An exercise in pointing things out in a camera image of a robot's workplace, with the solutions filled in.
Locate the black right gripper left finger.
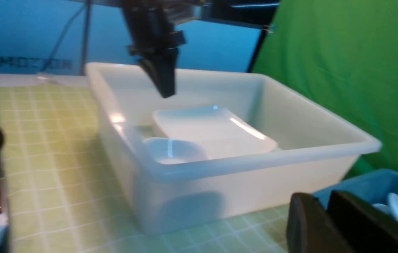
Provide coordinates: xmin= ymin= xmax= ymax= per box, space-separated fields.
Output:
xmin=286 ymin=193 xmax=354 ymax=253

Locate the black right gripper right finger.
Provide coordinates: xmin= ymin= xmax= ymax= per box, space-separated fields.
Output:
xmin=327 ymin=190 xmax=398 ymax=253

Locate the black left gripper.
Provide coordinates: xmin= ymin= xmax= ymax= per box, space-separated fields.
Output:
xmin=120 ymin=0 xmax=186 ymax=99

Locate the large white rectangular plate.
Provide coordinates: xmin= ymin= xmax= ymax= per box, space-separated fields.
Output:
xmin=152 ymin=105 xmax=279 ymax=160

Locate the blue-grey plastic bin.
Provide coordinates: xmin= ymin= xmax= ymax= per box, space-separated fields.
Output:
xmin=313 ymin=169 xmax=398 ymax=208

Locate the large white plastic tub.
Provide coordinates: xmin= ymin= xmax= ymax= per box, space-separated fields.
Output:
xmin=85 ymin=63 xmax=382 ymax=234

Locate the green checkered table mat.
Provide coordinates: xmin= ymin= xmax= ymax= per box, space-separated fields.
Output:
xmin=0 ymin=85 xmax=288 ymax=253

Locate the green backdrop cloth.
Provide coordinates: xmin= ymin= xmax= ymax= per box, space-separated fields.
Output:
xmin=253 ymin=0 xmax=398 ymax=177

